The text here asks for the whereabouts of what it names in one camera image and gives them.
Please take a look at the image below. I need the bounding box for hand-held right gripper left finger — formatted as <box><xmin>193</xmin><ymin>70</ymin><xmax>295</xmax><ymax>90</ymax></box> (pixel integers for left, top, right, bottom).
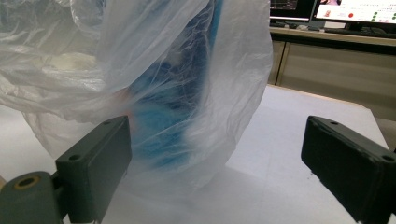
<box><xmin>55</xmin><ymin>115</ymin><xmax>133</xmax><ymax>224</ymax></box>

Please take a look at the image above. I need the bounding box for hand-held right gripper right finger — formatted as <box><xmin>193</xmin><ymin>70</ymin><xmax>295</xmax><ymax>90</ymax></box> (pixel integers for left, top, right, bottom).
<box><xmin>300</xmin><ymin>115</ymin><xmax>396</xmax><ymax>224</ymax></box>

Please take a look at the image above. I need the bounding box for blue snack pouch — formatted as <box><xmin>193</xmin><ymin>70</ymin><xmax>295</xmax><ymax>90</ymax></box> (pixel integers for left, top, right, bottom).
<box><xmin>129</xmin><ymin>0</ymin><xmax>225</xmax><ymax>172</ymax></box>

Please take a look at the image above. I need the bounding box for clear plastic bag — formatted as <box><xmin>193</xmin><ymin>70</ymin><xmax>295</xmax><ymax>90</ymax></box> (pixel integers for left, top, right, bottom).
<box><xmin>0</xmin><ymin>0</ymin><xmax>275</xmax><ymax>200</ymax></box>

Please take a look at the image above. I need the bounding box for beige wooden desk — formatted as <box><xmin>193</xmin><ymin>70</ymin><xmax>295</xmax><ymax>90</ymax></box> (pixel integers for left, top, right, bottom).
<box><xmin>268</xmin><ymin>25</ymin><xmax>396</xmax><ymax>122</ymax></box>

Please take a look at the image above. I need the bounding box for black keyboard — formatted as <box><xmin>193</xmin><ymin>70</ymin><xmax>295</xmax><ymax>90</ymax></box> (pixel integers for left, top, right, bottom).
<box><xmin>323</xmin><ymin>27</ymin><xmax>396</xmax><ymax>40</ymax></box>

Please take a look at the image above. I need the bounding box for bright computer monitor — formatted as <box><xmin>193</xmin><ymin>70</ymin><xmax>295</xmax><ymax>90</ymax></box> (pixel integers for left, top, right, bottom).
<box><xmin>312</xmin><ymin>0</ymin><xmax>396</xmax><ymax>26</ymax></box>

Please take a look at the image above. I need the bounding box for dark computer monitor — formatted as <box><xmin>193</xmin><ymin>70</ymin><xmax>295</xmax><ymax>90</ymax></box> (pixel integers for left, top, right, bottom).
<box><xmin>269</xmin><ymin>0</ymin><xmax>318</xmax><ymax>22</ymax></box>

